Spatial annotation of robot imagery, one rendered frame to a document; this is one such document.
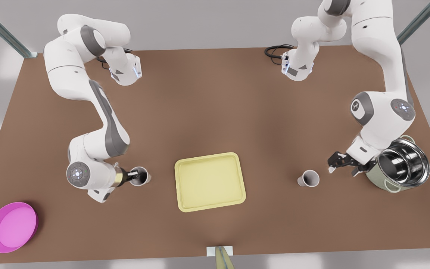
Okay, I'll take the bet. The white IKEA cup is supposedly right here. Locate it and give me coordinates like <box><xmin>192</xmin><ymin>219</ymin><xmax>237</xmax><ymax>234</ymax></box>
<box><xmin>130</xmin><ymin>167</ymin><xmax>151</xmax><ymax>187</ymax></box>
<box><xmin>297</xmin><ymin>170</ymin><xmax>320</xmax><ymax>188</ymax></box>

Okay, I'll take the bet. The pale yellow rectangular tray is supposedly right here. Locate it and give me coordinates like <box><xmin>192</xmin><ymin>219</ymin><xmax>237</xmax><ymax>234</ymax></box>
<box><xmin>174</xmin><ymin>152</ymin><xmax>247</xmax><ymax>213</ymax></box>

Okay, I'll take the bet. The green pot with steel interior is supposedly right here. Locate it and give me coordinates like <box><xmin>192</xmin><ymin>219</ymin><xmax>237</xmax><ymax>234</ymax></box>
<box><xmin>364</xmin><ymin>135</ymin><xmax>430</xmax><ymax>194</ymax></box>

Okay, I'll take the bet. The pink round bowl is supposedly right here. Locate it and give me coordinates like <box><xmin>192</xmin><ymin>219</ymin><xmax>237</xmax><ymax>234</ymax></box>
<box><xmin>0</xmin><ymin>202</ymin><xmax>39</xmax><ymax>254</ymax></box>

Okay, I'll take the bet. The black cable loop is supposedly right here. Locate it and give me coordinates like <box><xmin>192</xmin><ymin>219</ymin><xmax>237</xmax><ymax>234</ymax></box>
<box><xmin>96</xmin><ymin>48</ymin><xmax>134</xmax><ymax>71</ymax></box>
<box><xmin>264</xmin><ymin>44</ymin><xmax>295</xmax><ymax>67</ymax></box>

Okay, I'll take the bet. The silver frame post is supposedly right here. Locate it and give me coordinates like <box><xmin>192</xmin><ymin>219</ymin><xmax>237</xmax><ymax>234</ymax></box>
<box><xmin>0</xmin><ymin>3</ymin><xmax>38</xmax><ymax>59</ymax></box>
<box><xmin>397</xmin><ymin>0</ymin><xmax>430</xmax><ymax>46</ymax></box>
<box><xmin>206</xmin><ymin>245</ymin><xmax>234</xmax><ymax>269</ymax></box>

